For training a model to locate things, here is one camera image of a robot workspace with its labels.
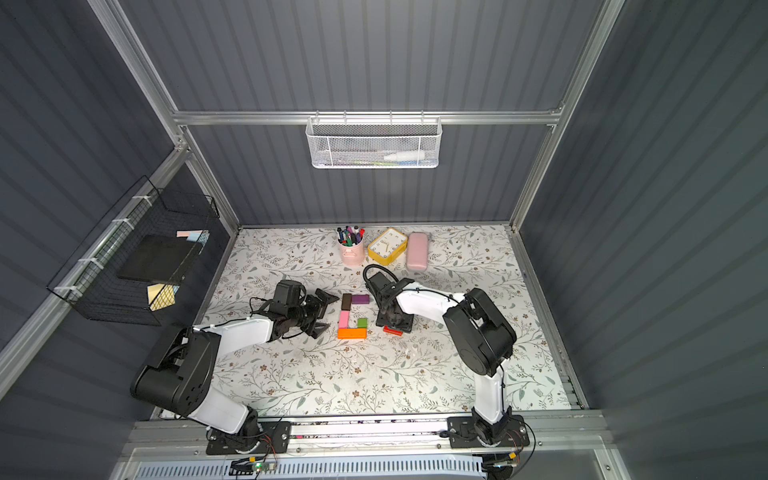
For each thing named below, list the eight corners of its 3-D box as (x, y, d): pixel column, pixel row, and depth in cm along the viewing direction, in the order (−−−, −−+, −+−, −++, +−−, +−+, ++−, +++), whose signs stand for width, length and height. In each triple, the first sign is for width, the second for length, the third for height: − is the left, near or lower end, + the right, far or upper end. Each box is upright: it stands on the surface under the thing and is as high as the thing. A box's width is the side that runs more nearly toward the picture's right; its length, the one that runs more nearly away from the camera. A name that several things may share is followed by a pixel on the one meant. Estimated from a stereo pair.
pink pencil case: (406, 271, 108) (406, 266, 106) (405, 237, 119) (405, 232, 117) (429, 271, 108) (430, 266, 106) (426, 237, 119) (426, 232, 117)
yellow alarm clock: (364, 253, 113) (363, 249, 111) (386, 230, 121) (386, 226, 119) (388, 267, 109) (388, 263, 107) (410, 242, 117) (410, 238, 115)
